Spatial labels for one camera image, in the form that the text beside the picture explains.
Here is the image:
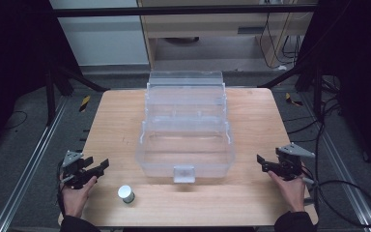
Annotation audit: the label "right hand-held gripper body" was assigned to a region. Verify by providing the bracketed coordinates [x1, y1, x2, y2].
[275, 142, 316, 182]

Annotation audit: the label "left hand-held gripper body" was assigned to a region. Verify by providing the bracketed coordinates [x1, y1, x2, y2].
[60, 150, 98, 190]

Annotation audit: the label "person's left hand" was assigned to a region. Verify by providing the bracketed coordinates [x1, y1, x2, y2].
[60, 175, 98, 218]

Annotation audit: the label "person's right hand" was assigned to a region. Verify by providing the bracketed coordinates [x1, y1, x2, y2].
[267, 170, 307, 214]

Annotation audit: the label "small silver can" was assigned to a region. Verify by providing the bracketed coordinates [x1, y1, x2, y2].
[117, 184, 136, 205]

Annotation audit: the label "yellow black tape marker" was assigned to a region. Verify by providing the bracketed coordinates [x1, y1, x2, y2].
[284, 92, 304, 107]
[78, 95, 92, 113]

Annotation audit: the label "black metal stand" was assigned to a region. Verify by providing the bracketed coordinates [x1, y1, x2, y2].
[257, 57, 325, 122]
[43, 62, 111, 128]

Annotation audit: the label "clear plastic tiered storage box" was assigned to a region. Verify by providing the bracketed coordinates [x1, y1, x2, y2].
[134, 70, 237, 185]

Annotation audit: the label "dark curtain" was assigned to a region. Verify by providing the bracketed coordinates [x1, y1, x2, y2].
[298, 0, 371, 178]
[0, 0, 81, 156]

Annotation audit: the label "white cabinet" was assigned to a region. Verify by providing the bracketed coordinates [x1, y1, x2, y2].
[48, 0, 150, 68]

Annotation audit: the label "light wooden desk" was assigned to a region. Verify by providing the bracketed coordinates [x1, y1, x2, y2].
[137, 0, 318, 70]

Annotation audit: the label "aluminium floor rail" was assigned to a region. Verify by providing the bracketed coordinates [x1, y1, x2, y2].
[0, 96, 70, 232]
[300, 93, 371, 232]

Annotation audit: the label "black floor cable bundle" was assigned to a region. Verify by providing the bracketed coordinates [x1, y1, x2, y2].
[282, 75, 347, 144]

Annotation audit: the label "hanging black desk cables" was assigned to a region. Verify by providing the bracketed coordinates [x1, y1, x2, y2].
[258, 12, 304, 71]

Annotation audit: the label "black horizontal frame bar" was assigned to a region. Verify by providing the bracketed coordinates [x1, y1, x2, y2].
[51, 4, 318, 18]

